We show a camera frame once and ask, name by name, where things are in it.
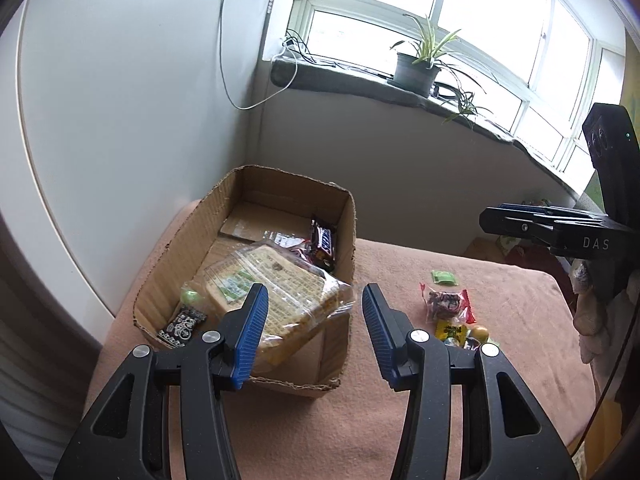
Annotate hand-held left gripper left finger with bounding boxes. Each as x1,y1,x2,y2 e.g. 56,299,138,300
52,282,271,480

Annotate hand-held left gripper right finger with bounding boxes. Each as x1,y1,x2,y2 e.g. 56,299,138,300
361,282,581,480

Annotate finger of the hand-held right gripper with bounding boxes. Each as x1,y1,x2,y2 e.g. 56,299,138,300
479,207,557,256
499,202,608,222

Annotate sliced bread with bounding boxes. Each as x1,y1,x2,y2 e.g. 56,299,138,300
202,242,353,366

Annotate yellow snack packet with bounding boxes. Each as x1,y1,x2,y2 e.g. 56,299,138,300
434,321,471,346

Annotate red clear packet dark snack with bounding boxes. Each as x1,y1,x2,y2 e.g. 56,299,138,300
419,282,476,325

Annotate brown cardboard box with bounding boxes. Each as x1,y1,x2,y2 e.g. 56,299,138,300
132,164,358,398

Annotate black white patterned snack packet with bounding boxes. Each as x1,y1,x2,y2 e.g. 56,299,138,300
159,307,208,348

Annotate clear snack wrapper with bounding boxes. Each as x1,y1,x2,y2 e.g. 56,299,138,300
262,230,311,257

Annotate brown chocolate bar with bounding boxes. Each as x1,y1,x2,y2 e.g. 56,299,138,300
306,215,338,271

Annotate black round dish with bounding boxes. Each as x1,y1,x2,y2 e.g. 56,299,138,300
432,80,462,102

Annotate grey flower pot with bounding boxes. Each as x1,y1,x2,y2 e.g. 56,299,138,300
387,51,441,98

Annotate green spider plant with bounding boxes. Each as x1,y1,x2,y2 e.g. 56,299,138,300
390,12,493,131

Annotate white framed window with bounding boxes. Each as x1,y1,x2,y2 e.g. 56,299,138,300
262,0,628,196

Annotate white cabinet panel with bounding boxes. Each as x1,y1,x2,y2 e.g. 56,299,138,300
0,0,273,356

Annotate thin black cable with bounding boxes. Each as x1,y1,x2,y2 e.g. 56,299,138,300
575,305,640,461

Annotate white cable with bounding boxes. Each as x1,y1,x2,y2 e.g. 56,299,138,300
218,0,301,111

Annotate black cables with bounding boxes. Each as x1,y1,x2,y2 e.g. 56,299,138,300
280,30,391,78

